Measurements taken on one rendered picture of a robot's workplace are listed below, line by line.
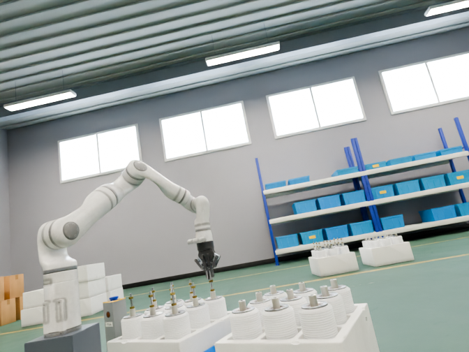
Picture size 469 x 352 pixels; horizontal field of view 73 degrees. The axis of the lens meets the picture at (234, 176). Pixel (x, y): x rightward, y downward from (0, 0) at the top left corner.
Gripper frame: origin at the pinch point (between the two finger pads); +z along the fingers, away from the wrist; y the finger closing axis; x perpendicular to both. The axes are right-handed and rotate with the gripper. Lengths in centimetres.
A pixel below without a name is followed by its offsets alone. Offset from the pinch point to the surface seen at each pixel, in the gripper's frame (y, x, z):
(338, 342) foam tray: -58, 36, 17
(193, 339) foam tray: -5.5, 24.7, 18.8
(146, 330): 13.6, 27.2, 14.0
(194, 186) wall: 284, -427, -145
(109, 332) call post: 43.2, 18.9, 16.1
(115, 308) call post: 39.1, 17.9, 6.9
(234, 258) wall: 231, -448, 13
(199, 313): -2.5, 14.9, 12.6
